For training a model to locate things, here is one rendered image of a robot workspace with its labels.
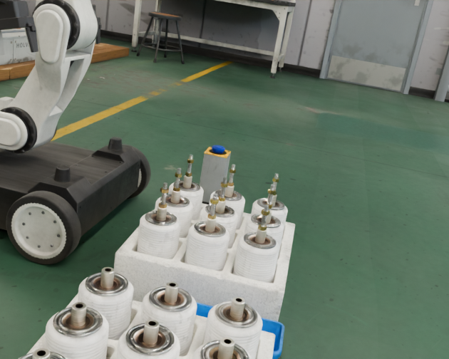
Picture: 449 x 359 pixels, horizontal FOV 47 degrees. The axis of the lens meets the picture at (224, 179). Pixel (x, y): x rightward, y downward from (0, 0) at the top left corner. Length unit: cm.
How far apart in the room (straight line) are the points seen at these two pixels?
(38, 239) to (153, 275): 42
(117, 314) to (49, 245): 58
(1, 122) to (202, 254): 78
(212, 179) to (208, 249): 43
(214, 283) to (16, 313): 47
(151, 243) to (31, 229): 41
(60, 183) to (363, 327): 90
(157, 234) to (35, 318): 35
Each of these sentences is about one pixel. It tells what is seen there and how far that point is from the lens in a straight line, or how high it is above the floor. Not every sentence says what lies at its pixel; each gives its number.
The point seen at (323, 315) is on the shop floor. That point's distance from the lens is 147.
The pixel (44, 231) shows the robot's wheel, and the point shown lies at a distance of 148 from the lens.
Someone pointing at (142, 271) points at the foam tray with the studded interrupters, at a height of 15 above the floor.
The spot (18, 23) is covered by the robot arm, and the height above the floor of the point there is 62.
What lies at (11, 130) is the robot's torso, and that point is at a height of 29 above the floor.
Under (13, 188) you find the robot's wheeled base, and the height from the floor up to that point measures 17.
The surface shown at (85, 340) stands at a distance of 85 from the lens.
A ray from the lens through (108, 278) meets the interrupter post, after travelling 95.
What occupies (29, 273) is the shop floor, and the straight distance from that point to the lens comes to 149.
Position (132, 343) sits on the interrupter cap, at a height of 25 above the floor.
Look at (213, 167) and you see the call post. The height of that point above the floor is 28.
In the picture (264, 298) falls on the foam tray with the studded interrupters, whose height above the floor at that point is 16.
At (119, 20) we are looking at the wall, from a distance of 678.
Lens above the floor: 77
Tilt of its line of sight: 20 degrees down
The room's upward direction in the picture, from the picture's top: 9 degrees clockwise
